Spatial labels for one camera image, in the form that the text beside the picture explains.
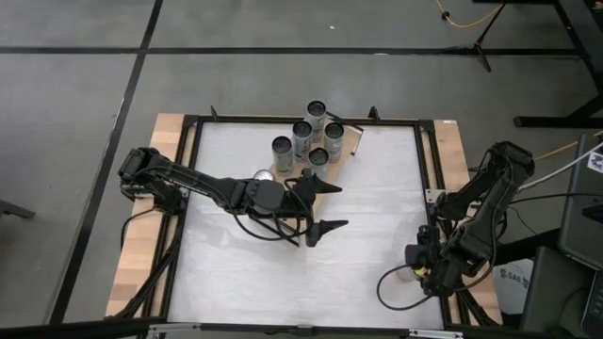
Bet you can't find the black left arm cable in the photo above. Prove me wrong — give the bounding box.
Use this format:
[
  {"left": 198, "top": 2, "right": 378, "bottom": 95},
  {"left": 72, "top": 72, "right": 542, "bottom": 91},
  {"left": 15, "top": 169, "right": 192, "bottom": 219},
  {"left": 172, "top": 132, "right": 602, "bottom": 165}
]
[{"left": 230, "top": 178, "right": 316, "bottom": 249}]

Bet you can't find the thin yellow floor cable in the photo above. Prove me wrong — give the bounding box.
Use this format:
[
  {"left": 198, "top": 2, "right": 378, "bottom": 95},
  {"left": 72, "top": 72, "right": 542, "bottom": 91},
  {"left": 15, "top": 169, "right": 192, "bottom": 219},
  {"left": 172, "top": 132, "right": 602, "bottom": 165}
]
[{"left": 432, "top": 0, "right": 503, "bottom": 29}]

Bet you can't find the wooden shelf black metal frame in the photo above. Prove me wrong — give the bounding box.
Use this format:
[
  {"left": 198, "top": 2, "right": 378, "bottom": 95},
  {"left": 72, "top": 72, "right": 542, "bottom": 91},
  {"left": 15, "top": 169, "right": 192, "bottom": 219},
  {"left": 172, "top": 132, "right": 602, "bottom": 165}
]
[{"left": 242, "top": 112, "right": 365, "bottom": 248}]

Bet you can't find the black tripod stand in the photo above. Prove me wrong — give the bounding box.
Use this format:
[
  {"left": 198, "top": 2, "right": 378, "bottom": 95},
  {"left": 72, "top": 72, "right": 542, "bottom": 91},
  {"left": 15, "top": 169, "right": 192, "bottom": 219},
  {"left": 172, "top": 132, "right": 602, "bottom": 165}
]
[{"left": 444, "top": 2, "right": 511, "bottom": 73}]

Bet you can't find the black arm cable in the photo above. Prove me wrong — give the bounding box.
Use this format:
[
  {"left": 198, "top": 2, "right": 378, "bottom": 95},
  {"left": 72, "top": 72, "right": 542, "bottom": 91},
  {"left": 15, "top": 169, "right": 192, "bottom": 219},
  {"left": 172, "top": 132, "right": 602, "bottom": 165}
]
[
  {"left": 375, "top": 263, "right": 494, "bottom": 312},
  {"left": 230, "top": 178, "right": 316, "bottom": 249}
]

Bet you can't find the black table frame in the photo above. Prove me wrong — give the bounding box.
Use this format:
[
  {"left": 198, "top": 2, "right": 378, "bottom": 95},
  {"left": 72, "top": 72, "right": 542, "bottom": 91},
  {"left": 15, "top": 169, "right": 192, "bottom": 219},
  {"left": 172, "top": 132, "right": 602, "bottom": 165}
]
[{"left": 106, "top": 105, "right": 503, "bottom": 339}]

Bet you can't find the grey equipment case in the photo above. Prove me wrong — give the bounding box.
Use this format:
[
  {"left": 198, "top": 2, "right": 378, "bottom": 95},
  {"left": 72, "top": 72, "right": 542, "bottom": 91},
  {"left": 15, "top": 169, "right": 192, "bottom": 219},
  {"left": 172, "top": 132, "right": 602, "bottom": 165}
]
[{"left": 558, "top": 134, "right": 603, "bottom": 269}]

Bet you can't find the white blue-banded beverage can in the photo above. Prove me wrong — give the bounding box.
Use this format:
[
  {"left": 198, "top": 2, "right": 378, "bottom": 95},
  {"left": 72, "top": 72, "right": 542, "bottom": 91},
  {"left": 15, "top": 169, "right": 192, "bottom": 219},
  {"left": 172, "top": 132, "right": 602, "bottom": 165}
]
[{"left": 308, "top": 147, "right": 331, "bottom": 180}]

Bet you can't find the dark grey bin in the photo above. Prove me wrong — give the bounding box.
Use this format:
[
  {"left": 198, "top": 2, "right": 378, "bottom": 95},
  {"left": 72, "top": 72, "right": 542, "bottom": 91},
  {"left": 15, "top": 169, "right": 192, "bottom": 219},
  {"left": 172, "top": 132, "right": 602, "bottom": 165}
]
[{"left": 520, "top": 247, "right": 603, "bottom": 339}]

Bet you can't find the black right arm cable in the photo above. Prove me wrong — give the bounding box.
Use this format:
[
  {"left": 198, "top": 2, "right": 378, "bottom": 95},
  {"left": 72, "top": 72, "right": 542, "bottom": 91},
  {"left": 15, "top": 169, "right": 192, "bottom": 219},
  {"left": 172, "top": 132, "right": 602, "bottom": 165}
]
[{"left": 375, "top": 263, "right": 494, "bottom": 312}]

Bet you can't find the black desk frame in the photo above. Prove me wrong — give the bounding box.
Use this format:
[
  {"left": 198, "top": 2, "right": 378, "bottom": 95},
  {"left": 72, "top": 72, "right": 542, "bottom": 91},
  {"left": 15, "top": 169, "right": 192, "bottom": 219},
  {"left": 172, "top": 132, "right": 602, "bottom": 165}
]
[{"left": 472, "top": 0, "right": 603, "bottom": 129}]

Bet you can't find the yellow extension cord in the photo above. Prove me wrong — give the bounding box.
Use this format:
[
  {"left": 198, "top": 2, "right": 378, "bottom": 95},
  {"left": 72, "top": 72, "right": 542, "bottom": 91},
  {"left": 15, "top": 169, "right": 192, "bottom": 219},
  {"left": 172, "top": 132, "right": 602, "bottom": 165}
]
[{"left": 534, "top": 129, "right": 603, "bottom": 161}]

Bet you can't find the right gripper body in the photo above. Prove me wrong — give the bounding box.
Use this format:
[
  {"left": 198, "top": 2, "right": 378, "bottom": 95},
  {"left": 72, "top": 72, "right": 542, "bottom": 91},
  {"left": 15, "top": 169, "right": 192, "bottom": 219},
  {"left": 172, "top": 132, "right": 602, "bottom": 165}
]
[{"left": 416, "top": 225, "right": 467, "bottom": 296}]

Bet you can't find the white cable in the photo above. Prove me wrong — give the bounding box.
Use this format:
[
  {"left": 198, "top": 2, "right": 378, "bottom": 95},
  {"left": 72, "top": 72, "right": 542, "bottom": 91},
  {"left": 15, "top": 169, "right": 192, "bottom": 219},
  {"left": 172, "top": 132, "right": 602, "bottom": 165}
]
[{"left": 517, "top": 143, "right": 603, "bottom": 194}]

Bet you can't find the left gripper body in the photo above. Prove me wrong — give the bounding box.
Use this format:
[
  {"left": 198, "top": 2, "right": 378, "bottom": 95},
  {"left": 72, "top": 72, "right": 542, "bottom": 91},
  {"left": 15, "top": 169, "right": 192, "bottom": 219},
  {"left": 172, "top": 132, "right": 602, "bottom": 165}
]
[{"left": 243, "top": 177, "right": 315, "bottom": 236}]

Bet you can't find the black furniture foot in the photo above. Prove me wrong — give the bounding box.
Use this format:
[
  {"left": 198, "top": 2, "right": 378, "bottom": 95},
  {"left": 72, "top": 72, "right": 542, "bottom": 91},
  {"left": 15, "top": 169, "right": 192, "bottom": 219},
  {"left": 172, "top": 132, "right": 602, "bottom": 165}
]
[{"left": 0, "top": 200, "right": 37, "bottom": 221}]

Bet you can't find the white printed bag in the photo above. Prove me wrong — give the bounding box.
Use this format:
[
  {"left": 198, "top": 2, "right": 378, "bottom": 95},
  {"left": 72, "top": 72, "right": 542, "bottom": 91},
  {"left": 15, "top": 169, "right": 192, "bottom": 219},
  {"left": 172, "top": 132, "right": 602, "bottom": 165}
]
[{"left": 492, "top": 263, "right": 536, "bottom": 315}]

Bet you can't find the silver beverage can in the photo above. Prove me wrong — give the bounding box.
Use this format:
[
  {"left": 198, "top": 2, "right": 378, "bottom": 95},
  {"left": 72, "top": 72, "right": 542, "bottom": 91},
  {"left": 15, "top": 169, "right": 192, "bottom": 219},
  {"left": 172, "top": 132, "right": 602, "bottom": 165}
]
[
  {"left": 271, "top": 136, "right": 295, "bottom": 174},
  {"left": 291, "top": 121, "right": 314, "bottom": 164},
  {"left": 305, "top": 100, "right": 329, "bottom": 142}
]

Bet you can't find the Celsius Arctic Vibe can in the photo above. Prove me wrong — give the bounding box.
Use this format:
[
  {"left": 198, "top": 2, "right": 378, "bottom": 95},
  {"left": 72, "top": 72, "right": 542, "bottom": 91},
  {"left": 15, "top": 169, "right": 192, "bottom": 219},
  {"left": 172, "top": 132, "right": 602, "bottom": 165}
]
[{"left": 322, "top": 121, "right": 346, "bottom": 164}]

